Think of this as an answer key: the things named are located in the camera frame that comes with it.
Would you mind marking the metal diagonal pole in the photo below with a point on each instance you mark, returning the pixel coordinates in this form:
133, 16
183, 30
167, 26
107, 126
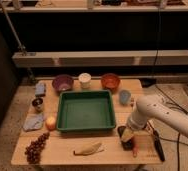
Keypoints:
21, 47

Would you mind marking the orange bowl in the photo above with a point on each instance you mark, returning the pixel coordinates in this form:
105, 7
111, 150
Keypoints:
110, 81

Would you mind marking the upper wooden shelf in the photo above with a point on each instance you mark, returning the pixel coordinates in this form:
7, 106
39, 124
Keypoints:
94, 5

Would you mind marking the blue sponge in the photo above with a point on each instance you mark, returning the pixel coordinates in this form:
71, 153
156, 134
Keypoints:
40, 89

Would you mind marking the purple bowl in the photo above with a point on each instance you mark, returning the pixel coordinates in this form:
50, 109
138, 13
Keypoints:
62, 82

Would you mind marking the yellow banana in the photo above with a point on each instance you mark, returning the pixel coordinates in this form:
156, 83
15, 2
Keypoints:
89, 149

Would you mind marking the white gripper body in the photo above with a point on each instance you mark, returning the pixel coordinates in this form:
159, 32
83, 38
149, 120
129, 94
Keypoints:
136, 122

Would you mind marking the green plastic tray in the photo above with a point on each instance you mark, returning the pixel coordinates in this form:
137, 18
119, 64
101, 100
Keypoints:
85, 111

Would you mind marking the blue mug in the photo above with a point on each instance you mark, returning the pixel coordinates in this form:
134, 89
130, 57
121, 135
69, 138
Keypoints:
124, 97

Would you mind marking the small metal cup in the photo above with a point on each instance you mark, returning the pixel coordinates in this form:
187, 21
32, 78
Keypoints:
37, 103

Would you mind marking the black handled tool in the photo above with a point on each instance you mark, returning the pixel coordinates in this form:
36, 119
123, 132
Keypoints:
157, 144

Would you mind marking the grey blue cloth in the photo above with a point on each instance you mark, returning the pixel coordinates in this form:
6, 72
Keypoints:
33, 122

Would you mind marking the wooden shelf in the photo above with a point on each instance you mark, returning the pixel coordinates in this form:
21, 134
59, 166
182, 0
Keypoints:
94, 5
101, 58

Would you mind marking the white cup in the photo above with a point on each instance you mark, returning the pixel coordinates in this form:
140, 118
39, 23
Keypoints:
85, 80

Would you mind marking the bunch of red grapes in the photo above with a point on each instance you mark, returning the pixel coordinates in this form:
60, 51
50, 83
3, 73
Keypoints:
33, 151

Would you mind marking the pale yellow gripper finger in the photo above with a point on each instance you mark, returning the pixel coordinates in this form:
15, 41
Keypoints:
127, 135

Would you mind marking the lower wooden shelf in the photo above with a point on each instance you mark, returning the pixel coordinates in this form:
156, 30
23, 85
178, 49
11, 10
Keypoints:
101, 58

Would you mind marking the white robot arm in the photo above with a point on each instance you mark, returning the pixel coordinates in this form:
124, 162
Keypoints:
151, 106

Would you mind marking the black eraser block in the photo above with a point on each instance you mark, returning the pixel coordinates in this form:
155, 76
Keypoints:
126, 145

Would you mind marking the red yellow apple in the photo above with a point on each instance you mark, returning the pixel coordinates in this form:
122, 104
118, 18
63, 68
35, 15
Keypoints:
50, 123

